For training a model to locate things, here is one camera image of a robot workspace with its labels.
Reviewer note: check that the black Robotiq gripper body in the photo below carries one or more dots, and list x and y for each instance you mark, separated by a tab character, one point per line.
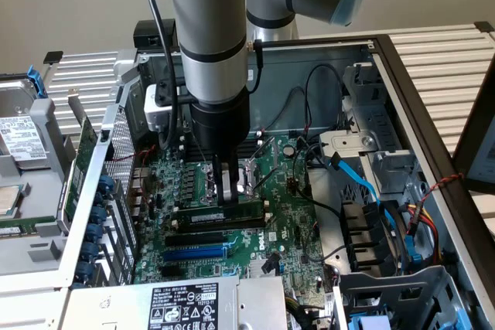
220	125

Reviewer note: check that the green RAM stick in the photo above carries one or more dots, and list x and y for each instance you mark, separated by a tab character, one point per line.
31	225
247	208

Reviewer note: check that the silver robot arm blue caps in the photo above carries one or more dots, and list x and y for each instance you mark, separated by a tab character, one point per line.
209	17

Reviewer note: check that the silver CPU socket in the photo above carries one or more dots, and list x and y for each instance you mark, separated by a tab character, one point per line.
245	181

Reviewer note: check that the thin metal locking lever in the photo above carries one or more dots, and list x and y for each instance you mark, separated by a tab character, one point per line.
266	180

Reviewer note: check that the long black expansion slot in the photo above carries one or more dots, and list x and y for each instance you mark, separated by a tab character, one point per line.
193	240

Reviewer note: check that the green Dell motherboard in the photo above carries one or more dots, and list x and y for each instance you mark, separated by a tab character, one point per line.
286	206

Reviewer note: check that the silver coin battery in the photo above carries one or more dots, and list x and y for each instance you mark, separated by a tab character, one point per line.
289	150

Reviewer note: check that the long blue expansion slot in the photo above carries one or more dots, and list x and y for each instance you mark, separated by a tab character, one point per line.
193	255

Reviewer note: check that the metal port block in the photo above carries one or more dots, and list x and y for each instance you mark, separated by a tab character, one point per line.
140	191

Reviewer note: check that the silver chipset heatsink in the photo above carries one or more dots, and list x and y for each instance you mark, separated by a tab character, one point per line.
255	268

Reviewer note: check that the short black expansion slot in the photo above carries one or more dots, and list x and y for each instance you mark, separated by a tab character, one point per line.
170	272

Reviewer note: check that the open grey PC case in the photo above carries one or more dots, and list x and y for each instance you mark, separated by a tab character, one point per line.
301	59

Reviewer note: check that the blue slot retention clip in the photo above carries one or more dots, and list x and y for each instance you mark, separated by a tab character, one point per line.
105	185
89	251
83	270
94	232
98	214

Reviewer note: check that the black box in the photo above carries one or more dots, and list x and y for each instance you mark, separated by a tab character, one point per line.
146	32

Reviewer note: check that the green expansion card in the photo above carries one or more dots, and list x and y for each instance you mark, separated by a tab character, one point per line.
83	152

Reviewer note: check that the black plastic fan shroud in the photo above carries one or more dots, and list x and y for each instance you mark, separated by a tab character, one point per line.
363	229

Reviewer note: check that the grey power supply unit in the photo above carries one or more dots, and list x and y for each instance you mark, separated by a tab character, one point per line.
127	307

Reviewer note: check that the grey metal disk bay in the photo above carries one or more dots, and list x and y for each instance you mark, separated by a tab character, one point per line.
386	121

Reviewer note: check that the grey parts rack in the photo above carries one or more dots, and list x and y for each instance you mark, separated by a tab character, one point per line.
42	125

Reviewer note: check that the black table end cap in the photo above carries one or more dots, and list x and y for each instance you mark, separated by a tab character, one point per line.
484	26
53	57

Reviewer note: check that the blue plastic disk tab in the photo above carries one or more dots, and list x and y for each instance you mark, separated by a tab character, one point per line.
35	80

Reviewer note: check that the silver hard disk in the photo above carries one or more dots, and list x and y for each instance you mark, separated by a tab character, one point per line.
19	140

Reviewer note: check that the silver CPU chip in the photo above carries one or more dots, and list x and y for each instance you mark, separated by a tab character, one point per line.
7	202

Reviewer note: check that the grey plastic drive cage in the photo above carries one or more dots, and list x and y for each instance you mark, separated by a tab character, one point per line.
406	287

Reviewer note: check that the black framed monitor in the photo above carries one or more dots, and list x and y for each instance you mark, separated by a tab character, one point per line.
462	156

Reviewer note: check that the metal socket cover frame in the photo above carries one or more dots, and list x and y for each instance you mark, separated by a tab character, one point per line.
276	150

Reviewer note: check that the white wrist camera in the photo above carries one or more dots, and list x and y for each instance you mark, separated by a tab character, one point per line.
154	113

